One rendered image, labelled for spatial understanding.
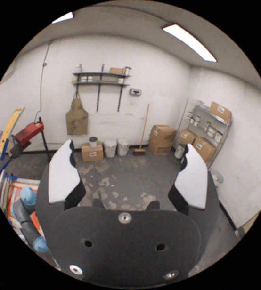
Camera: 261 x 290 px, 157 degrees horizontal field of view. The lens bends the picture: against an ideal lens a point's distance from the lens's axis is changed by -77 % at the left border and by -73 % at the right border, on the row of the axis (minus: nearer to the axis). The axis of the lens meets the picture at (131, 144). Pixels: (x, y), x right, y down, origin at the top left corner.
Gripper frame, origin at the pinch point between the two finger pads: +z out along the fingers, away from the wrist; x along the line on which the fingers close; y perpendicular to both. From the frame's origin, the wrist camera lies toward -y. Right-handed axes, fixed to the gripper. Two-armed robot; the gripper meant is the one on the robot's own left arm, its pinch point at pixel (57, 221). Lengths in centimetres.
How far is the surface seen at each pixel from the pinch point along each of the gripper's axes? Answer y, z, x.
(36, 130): -67, 2, 131
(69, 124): -18, 28, 205
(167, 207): 148, 110, 17
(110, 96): 70, -33, 212
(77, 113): 0, 3, 207
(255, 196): 290, 9, -137
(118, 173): 84, 110, 124
